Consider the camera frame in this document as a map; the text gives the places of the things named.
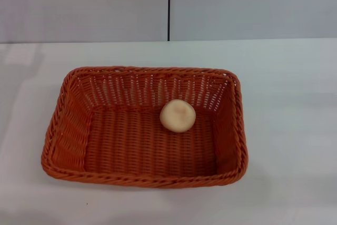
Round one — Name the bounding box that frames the pale peach round bun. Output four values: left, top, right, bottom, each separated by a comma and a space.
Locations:
160, 99, 197, 132

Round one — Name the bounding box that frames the orange woven plastic basket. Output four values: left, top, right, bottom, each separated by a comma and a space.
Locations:
40, 65, 250, 189

